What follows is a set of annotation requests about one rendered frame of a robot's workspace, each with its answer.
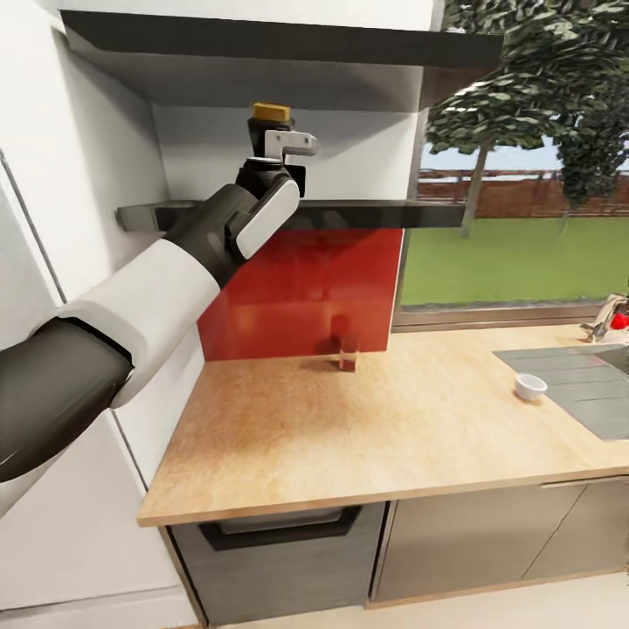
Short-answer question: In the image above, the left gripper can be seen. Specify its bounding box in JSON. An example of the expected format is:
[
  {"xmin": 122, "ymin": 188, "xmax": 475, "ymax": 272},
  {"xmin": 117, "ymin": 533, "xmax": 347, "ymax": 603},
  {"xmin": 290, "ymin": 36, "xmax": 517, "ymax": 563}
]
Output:
[{"xmin": 282, "ymin": 163, "xmax": 306, "ymax": 197}]

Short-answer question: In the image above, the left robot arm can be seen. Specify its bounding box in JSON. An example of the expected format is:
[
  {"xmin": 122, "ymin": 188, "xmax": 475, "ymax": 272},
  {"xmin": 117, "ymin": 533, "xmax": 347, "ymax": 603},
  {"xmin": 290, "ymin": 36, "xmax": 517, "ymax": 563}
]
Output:
[{"xmin": 0, "ymin": 131, "xmax": 319, "ymax": 520}]

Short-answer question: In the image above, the coffee cup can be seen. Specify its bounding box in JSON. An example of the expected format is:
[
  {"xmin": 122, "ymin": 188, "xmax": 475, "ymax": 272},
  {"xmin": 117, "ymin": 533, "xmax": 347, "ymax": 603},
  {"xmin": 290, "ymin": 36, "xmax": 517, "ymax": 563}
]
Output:
[{"xmin": 515, "ymin": 374, "xmax": 547, "ymax": 401}]

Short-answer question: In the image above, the bottle of coffee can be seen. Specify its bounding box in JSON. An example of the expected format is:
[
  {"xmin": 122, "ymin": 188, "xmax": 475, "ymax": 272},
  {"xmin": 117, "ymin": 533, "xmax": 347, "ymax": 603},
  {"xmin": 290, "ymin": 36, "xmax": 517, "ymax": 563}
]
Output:
[{"xmin": 247, "ymin": 101, "xmax": 295, "ymax": 165}]

